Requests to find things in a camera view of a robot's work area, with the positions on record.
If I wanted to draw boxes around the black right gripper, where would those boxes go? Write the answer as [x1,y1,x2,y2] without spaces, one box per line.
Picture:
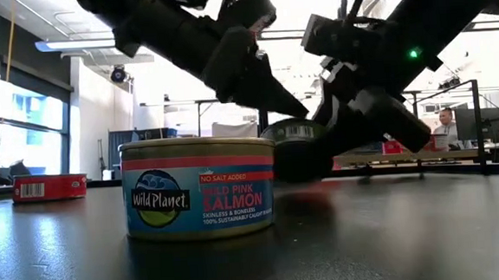
[312,36,449,160]

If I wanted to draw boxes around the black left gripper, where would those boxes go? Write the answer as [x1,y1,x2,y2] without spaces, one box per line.
[113,0,311,130]

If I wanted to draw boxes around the red seafood can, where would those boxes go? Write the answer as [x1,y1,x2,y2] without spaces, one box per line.
[422,133,450,153]
[380,139,404,156]
[10,171,90,205]

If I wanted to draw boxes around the gold-lidded green seafood can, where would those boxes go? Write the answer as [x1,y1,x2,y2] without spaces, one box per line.
[258,115,338,186]

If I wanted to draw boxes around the blue Wild Planet salmon can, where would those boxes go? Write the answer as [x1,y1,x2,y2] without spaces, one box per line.
[118,132,282,247]

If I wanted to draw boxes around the white board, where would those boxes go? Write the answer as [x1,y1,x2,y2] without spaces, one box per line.
[211,120,260,140]

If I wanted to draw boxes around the person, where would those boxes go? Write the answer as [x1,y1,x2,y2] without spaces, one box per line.
[430,105,472,153]

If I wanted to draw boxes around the dark background monitor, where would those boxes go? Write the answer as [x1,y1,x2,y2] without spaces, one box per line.
[454,106,499,147]

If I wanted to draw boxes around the black ceiling spotlight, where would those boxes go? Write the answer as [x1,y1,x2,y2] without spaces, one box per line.
[108,63,129,85]

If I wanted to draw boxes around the black table mat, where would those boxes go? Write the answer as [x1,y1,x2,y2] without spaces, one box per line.
[0,161,499,280]

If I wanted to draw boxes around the overhead light bar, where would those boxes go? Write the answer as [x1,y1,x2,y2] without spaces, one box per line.
[34,11,499,59]

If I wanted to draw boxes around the large glass window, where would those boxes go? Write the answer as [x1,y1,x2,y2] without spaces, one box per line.
[0,70,77,185]

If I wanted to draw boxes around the black bag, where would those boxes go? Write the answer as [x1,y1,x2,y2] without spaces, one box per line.
[7,159,36,179]

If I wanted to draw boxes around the black background workbench frame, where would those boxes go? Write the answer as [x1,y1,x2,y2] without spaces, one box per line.
[140,96,224,141]

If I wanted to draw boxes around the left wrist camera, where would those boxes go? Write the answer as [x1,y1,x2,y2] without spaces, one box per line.
[218,0,278,35]

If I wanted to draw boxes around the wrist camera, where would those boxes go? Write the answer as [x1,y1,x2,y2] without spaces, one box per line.
[300,9,385,68]
[218,0,278,35]

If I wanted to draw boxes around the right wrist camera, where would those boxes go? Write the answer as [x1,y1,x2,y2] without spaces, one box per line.
[300,9,385,68]

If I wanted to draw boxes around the black metal shelf frame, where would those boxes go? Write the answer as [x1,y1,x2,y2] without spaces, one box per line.
[256,77,487,191]

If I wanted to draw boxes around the black metal table frame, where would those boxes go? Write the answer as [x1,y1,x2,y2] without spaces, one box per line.
[0,153,499,208]

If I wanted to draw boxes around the yellow hanging strap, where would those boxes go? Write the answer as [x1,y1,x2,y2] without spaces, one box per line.
[0,0,21,82]

